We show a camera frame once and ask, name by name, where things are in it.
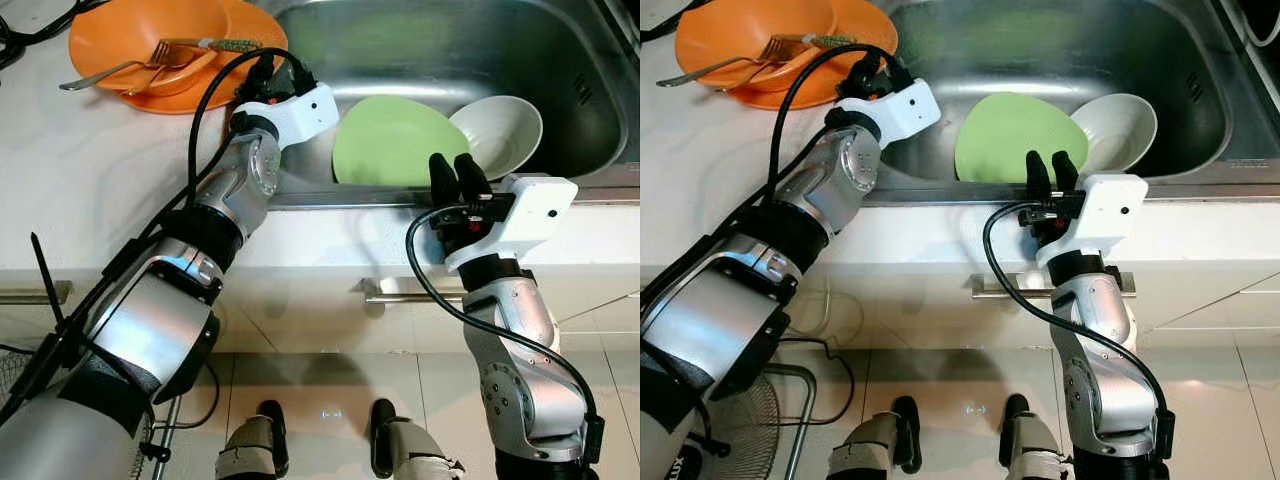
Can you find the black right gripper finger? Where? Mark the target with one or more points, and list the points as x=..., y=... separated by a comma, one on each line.
x=1064, y=173
x=472, y=178
x=444, y=180
x=1039, y=175

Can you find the orange plastic bowl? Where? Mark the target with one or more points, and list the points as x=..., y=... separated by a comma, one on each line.
x=130, y=25
x=740, y=22

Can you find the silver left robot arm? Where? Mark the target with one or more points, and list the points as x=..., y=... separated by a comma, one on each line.
x=720, y=330
x=150, y=330

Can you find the green plate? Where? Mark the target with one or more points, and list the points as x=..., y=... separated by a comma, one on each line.
x=400, y=145
x=1015, y=140

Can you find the stainless steel sink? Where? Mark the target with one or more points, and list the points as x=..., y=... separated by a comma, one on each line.
x=1100, y=45
x=480, y=50

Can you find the robot right leg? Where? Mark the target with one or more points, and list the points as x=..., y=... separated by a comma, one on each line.
x=1030, y=450
x=410, y=450

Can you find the robot leg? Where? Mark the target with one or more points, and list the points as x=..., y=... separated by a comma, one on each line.
x=250, y=445
x=1030, y=450
x=870, y=445
x=410, y=450

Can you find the black appliance box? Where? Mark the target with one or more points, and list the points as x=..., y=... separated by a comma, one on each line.
x=1262, y=18

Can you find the robot left leg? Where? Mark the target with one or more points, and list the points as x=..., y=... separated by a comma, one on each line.
x=250, y=445
x=870, y=445

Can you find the grey floor fan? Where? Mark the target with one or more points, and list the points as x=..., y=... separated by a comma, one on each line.
x=8, y=385
x=745, y=430

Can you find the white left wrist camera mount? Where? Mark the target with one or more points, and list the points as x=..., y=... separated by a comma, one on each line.
x=300, y=115
x=900, y=110

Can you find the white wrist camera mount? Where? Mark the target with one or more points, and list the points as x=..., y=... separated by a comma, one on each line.
x=900, y=110
x=300, y=115
x=530, y=215
x=1105, y=210

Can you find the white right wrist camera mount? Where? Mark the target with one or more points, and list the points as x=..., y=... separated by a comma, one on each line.
x=1105, y=210
x=530, y=215

